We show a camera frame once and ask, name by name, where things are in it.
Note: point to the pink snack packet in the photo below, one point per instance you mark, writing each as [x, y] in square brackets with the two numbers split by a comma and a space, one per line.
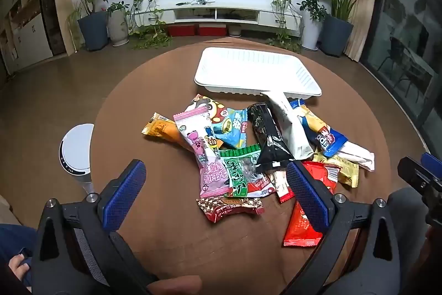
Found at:
[198, 139]

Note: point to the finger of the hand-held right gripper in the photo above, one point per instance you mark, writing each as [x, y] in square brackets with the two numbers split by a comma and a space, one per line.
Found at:
[414, 174]
[431, 162]

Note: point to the green snack packet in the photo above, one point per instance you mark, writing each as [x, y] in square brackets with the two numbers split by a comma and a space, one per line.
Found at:
[236, 174]

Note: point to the glass sliding door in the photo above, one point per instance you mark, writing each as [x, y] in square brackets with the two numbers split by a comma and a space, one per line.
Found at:
[404, 39]

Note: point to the person's right leg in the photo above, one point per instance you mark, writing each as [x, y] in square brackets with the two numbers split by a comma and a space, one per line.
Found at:
[407, 208]

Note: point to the red storage box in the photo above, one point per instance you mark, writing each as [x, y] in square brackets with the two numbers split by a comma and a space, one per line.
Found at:
[182, 30]
[212, 30]

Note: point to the orange snack packet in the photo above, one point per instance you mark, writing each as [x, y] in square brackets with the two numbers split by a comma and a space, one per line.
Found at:
[160, 129]

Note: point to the red and white snack packet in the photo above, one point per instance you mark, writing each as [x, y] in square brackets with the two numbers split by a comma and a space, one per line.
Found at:
[264, 184]

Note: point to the person's left hand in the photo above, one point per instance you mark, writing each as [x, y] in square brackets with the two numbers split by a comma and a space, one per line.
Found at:
[176, 286]

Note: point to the white plastic tray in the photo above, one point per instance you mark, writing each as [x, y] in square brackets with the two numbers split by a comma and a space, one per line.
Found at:
[248, 70]

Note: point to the slim white snack packet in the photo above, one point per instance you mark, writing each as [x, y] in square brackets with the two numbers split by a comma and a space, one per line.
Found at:
[359, 156]

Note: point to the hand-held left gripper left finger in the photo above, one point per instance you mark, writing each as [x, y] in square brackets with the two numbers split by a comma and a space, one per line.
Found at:
[126, 191]

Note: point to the panda print snack packet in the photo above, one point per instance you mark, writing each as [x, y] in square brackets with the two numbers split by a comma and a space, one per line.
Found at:
[229, 134]

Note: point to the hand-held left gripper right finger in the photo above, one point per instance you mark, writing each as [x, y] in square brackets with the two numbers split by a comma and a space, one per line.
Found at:
[309, 194]

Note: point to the brown star print snack packet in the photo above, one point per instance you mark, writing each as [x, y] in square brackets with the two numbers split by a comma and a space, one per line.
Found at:
[224, 208]

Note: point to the gold snack packet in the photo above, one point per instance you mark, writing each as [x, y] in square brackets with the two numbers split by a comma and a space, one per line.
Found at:
[348, 174]

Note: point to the white wardrobe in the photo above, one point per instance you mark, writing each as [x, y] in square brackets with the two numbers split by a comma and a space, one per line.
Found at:
[27, 32]

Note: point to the trailing green vine plant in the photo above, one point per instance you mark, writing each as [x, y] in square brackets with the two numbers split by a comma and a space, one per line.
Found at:
[150, 35]

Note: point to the small plant in white pot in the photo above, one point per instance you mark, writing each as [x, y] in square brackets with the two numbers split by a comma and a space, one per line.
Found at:
[118, 27]

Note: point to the white television cabinet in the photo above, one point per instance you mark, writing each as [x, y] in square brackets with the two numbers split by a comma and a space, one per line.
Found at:
[269, 16]

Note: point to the dark blue cloth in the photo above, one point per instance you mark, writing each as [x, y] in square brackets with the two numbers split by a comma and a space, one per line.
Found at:
[17, 239]

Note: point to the white snack bag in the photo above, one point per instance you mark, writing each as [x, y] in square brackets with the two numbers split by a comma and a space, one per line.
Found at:
[293, 136]

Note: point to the leafy plant in white pot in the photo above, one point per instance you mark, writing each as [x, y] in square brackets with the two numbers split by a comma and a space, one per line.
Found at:
[311, 29]

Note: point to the blue and yellow snack packet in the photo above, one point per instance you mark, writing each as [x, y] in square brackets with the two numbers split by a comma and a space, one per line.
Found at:
[324, 136]

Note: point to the black snack packet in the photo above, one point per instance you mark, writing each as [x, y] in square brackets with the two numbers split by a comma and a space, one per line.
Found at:
[272, 143]

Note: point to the small pot under cabinet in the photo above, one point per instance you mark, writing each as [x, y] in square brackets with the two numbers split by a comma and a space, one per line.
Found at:
[235, 30]

